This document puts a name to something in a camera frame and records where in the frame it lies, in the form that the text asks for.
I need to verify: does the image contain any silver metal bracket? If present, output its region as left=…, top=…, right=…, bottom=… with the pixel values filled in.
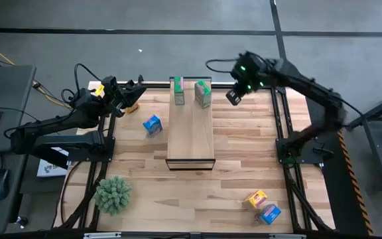
left=269, top=233, right=306, bottom=239
left=84, top=232, right=122, bottom=239

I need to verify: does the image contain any black aluminium table frame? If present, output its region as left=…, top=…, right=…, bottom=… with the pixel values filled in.
left=53, top=81, right=336, bottom=239

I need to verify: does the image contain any black metal stand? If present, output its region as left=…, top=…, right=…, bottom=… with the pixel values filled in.
left=345, top=86, right=382, bottom=193

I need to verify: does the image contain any white printed box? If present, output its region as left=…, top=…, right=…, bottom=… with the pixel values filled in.
left=36, top=147, right=70, bottom=178

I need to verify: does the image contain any blue cereal box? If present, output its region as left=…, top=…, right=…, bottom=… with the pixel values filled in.
left=254, top=203, right=283, bottom=226
left=142, top=114, right=164, bottom=138

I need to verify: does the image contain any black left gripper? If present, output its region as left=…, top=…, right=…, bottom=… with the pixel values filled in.
left=101, top=75, right=147, bottom=118

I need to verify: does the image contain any grey desk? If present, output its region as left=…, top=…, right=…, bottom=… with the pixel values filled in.
left=0, top=64, right=36, bottom=235

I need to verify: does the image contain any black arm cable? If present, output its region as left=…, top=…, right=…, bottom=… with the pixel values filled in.
left=60, top=62, right=103, bottom=104
left=205, top=58, right=241, bottom=74

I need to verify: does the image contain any green cereal box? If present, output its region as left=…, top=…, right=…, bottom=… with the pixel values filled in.
left=194, top=80, right=213, bottom=110
left=173, top=76, right=186, bottom=106

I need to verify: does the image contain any green artificial plant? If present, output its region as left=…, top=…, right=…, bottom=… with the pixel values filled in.
left=94, top=175, right=133, bottom=216

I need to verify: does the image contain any black mat hazard stripe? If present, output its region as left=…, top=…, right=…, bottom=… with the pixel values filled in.
left=305, top=96, right=375, bottom=237

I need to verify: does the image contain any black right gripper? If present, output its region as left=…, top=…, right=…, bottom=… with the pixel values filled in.
left=225, top=50, right=273, bottom=107

